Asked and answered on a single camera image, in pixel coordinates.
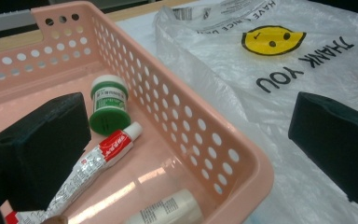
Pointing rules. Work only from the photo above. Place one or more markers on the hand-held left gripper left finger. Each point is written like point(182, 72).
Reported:
point(37, 149)

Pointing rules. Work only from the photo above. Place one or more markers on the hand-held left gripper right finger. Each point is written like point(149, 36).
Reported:
point(335, 146)

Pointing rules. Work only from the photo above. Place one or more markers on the green and white jar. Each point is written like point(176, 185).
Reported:
point(108, 123)

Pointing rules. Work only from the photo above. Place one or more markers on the red and white ointment tube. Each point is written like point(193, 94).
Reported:
point(115, 146)

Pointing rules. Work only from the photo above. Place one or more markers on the pink perforated plastic basket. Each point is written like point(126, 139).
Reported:
point(143, 161)

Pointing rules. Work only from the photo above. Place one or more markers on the clear smiley plastic bag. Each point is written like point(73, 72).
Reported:
point(230, 62)

